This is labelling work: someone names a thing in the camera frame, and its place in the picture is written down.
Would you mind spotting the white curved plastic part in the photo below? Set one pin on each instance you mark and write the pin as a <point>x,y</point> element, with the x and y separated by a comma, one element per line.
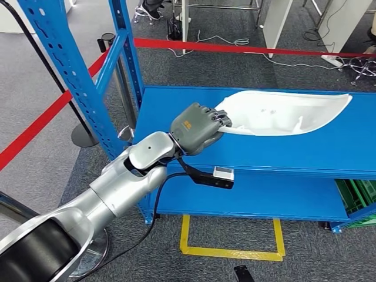
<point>278,113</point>

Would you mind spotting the white power strip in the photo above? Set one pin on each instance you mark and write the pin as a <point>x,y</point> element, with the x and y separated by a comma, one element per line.
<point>331,60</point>

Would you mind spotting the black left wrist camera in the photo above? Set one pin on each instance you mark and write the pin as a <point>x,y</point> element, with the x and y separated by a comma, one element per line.
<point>211,180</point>

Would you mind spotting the green plastic crate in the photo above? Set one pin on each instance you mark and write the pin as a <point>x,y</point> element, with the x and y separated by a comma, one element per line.
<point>345,196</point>
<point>364,222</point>

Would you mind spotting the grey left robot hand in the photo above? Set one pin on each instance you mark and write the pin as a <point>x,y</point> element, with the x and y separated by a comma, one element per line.
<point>193,128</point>

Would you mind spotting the red barrier belt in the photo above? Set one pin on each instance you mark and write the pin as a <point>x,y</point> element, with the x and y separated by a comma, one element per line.
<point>220,47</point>
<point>35,128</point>

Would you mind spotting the black stanchion post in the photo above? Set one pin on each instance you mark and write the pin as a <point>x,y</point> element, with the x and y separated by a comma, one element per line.
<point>84,136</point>

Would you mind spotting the chrome chair base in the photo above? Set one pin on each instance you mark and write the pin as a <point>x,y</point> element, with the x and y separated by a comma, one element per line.
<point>362,66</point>

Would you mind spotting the chrome stanchion post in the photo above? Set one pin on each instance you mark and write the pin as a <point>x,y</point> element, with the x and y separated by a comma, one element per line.
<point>97,249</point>

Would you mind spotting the dark stanchion with chrome base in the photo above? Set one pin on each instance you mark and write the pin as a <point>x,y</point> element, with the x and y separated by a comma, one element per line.
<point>123,89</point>

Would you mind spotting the blue metal shelf rack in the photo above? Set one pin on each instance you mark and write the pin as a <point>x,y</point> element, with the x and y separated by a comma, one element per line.
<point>264,155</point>

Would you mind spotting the person's shoe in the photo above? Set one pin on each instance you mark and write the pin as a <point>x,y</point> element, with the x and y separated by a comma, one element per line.
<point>152,11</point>

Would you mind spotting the white table leg panel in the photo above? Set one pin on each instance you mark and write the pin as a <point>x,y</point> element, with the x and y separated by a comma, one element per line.
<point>185,23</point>
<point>343,23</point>
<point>275,23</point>

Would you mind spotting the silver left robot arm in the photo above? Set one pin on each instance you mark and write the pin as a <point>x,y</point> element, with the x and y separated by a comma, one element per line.
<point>123,190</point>

